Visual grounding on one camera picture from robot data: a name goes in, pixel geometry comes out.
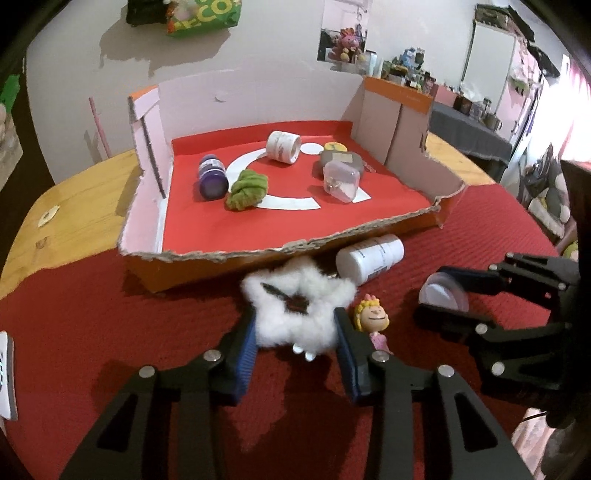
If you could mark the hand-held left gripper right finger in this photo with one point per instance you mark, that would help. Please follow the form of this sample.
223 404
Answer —
348 360

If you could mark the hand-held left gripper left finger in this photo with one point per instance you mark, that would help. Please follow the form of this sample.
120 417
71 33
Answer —
247 355

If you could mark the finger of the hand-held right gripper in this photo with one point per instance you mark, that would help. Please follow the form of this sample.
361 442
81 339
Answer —
443 323
461 279

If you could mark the white fluffy scrunchie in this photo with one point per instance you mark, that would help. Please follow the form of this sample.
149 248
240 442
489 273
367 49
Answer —
318 323

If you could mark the orange cardboard box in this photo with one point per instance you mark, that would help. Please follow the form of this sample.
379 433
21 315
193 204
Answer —
194 221

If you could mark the clear pink plastic container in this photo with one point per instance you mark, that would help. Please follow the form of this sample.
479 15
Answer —
341 182

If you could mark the green scrunchie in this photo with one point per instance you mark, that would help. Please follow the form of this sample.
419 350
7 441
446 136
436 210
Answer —
247 189

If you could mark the grey brown pouch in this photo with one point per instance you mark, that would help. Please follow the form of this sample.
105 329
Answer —
344 158

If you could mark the dark blue bottle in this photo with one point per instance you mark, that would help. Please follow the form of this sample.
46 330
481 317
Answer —
212 177

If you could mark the blonde doll figurine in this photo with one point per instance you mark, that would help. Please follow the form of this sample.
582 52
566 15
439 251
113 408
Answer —
371 316

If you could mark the white plastic bottle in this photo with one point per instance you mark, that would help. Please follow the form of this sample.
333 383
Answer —
369 258

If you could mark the pile of plush toys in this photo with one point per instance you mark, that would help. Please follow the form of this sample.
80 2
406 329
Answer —
551 203

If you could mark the grey covered table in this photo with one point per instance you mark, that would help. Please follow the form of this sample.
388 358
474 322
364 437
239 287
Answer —
466 134

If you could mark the red table cloth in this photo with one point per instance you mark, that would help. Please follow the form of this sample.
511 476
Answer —
92 323

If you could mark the white tape roll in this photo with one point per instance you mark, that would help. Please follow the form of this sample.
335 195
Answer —
282 146

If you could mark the clutter of small jars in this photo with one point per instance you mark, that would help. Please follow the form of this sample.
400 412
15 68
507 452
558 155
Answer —
411 69

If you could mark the white cabinet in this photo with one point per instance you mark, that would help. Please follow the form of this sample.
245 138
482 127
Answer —
491 60

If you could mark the pale sticker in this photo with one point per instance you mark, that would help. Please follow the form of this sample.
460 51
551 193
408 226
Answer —
48 217

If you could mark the white flat device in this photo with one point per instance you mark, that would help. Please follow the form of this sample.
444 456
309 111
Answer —
5 374

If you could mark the pink plush toy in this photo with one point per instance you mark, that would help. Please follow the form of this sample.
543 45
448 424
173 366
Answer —
346 44

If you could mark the pink stick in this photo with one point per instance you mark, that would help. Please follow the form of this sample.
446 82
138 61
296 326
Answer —
99 127

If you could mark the hanging paper sheet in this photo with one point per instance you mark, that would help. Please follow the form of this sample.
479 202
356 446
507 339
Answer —
9 157

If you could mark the green snack bag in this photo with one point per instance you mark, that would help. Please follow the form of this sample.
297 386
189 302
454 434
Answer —
203 18

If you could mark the green plush toy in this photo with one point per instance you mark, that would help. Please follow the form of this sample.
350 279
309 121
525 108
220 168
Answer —
9 90

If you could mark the dark hanging bag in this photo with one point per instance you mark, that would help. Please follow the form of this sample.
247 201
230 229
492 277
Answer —
145 11

